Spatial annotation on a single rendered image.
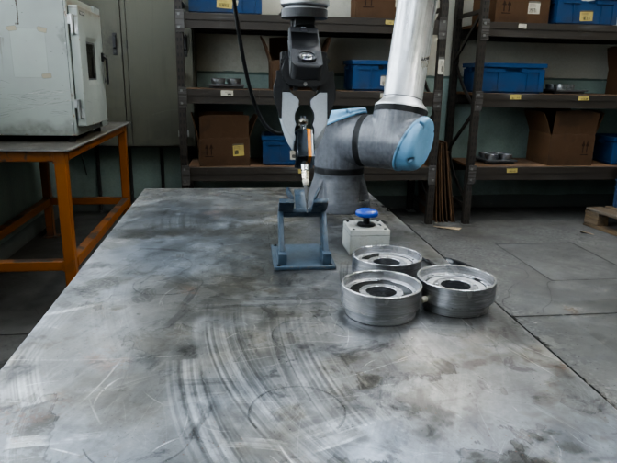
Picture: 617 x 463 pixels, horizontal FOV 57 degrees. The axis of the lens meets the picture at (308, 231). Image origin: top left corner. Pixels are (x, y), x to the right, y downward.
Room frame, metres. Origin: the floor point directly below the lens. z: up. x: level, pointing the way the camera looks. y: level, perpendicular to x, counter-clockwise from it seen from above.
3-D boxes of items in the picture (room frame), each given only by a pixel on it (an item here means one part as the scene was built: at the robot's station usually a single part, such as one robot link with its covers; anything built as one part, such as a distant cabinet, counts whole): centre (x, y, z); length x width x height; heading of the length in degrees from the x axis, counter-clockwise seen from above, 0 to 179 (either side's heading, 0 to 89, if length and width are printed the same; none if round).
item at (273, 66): (4.43, 0.13, 1.19); 0.52 x 0.42 x 0.38; 97
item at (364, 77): (4.53, -0.53, 1.11); 0.52 x 0.38 x 0.22; 97
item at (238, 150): (4.36, 0.65, 0.64); 0.49 x 0.40 x 0.37; 102
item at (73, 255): (3.14, 1.43, 0.39); 1.50 x 0.62 x 0.78; 7
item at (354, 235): (0.99, -0.10, 0.82); 0.08 x 0.07 x 0.05; 7
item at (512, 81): (4.66, -1.50, 1.11); 0.52 x 0.38 x 0.22; 97
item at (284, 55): (0.94, 0.01, 1.14); 0.09 x 0.08 x 0.12; 6
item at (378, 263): (0.83, -0.12, 0.82); 0.10 x 0.10 x 0.04
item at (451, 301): (0.73, -0.20, 0.82); 0.10 x 0.10 x 0.04
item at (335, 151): (1.32, -0.07, 0.97); 0.13 x 0.12 x 0.14; 59
